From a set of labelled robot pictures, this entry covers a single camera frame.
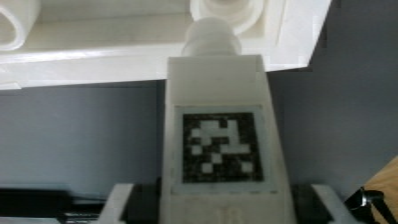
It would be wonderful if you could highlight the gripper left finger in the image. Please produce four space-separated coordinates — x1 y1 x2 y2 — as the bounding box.
99 184 158 224

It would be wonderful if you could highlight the white leg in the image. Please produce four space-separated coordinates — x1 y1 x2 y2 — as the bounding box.
159 18 296 224

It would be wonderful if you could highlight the white square tabletop part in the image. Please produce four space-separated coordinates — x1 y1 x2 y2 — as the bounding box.
0 0 332 91

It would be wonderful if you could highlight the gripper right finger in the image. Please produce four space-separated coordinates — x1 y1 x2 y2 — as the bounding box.
291 184 360 224

